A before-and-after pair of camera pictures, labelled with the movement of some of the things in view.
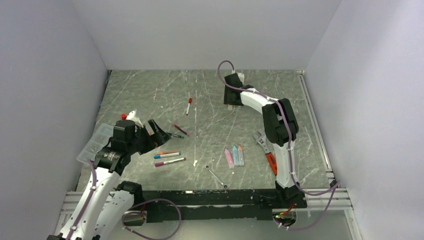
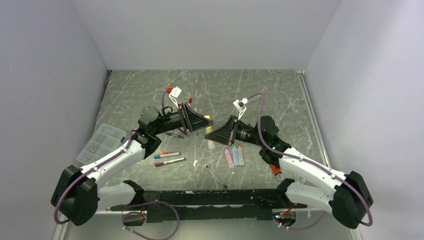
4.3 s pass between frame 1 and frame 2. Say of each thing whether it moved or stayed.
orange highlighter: stayed
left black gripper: moved
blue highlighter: stayed
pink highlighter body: stayed
